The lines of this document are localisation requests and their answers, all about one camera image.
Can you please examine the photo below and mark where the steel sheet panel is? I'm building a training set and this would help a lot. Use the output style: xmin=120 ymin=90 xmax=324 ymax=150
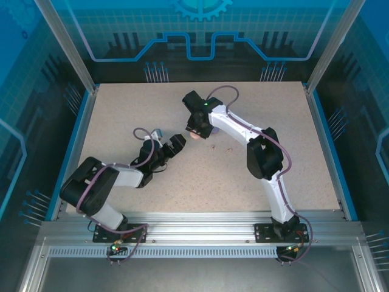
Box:
xmin=39 ymin=257 xmax=365 ymax=292

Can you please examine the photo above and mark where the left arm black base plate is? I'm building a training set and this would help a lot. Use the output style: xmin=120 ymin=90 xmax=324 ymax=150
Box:
xmin=92 ymin=223 xmax=149 ymax=243

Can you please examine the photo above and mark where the aluminium side rail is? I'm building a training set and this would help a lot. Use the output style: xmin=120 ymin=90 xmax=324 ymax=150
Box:
xmin=50 ymin=88 xmax=100 ymax=221
xmin=303 ymin=86 xmax=350 ymax=220

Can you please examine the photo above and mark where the aluminium mounting rail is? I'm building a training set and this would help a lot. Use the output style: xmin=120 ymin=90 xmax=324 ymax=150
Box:
xmin=39 ymin=211 xmax=364 ymax=244

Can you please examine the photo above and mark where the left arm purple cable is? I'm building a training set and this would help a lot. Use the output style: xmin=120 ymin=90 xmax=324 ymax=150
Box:
xmin=75 ymin=127 xmax=167 ymax=266

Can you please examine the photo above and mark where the slotted metal cable tray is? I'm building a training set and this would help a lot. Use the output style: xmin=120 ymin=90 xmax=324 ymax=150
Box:
xmin=47 ymin=246 xmax=285 ymax=259

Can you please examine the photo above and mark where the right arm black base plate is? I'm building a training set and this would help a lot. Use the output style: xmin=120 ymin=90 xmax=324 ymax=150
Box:
xmin=253 ymin=223 xmax=309 ymax=243

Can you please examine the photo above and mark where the aluminium frame post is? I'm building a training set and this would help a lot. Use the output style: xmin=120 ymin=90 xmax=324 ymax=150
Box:
xmin=305 ymin=0 xmax=367 ymax=94
xmin=33 ymin=0 xmax=100 ymax=94

